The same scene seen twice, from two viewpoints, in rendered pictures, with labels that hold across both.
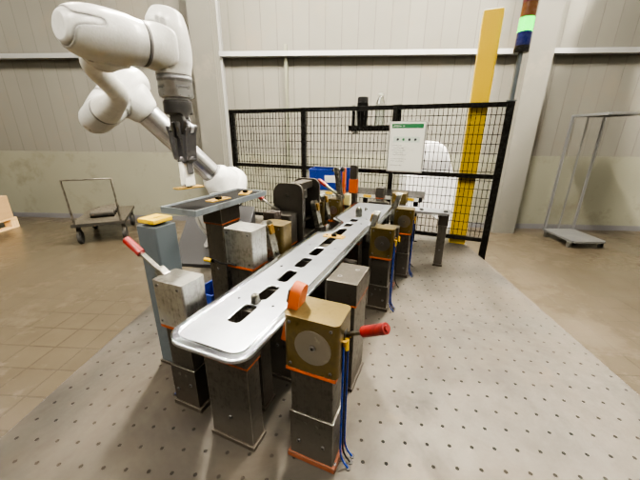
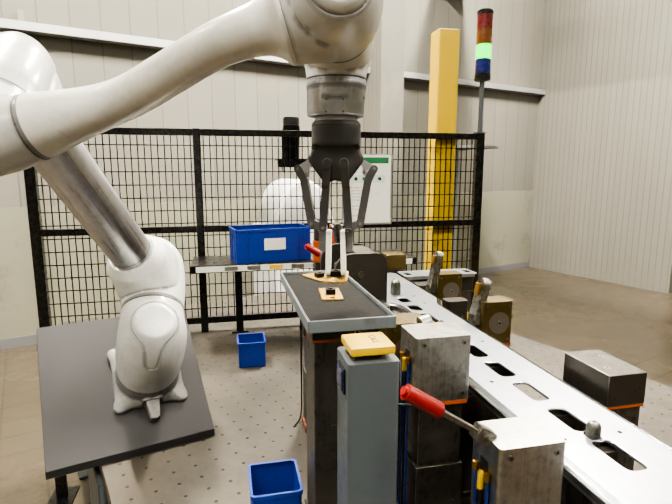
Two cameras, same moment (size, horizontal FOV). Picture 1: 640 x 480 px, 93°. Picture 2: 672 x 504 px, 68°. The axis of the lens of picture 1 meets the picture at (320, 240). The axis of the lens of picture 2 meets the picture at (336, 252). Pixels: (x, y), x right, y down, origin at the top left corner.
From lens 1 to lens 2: 0.90 m
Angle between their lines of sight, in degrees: 36
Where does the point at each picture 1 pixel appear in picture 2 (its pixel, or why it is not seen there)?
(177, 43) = not seen: hidden behind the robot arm
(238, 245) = (444, 363)
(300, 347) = not seen: outside the picture
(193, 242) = (82, 409)
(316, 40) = (83, 13)
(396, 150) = (355, 195)
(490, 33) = (449, 55)
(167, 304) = (525, 488)
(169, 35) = not seen: hidden behind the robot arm
